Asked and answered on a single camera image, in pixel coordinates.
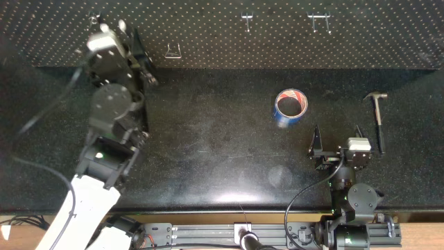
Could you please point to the roll of blue tape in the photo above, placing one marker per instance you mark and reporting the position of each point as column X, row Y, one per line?
column 281, row 118

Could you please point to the black pegboard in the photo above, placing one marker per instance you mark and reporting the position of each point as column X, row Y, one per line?
column 222, row 38

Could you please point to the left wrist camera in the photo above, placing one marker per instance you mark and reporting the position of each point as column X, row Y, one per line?
column 104, row 42

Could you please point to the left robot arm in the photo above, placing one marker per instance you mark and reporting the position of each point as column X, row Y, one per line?
column 86, row 208

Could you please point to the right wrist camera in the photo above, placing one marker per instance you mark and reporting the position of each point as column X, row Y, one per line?
column 359, row 144

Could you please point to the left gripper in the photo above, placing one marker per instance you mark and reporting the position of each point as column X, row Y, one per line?
column 111, row 67

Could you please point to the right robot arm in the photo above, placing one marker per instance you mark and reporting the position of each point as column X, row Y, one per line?
column 354, row 205

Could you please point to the metal hook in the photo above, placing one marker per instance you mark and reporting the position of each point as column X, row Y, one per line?
column 172, row 55
column 93, row 18
column 247, row 21
column 315, row 21

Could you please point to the mounting rail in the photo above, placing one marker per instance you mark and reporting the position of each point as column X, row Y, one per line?
column 208, row 234

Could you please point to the hammer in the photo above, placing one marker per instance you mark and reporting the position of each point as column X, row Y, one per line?
column 378, row 118

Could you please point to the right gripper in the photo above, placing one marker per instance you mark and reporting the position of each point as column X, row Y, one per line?
column 327, row 159

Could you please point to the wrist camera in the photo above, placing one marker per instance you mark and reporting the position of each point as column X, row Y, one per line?
column 359, row 144
column 104, row 42

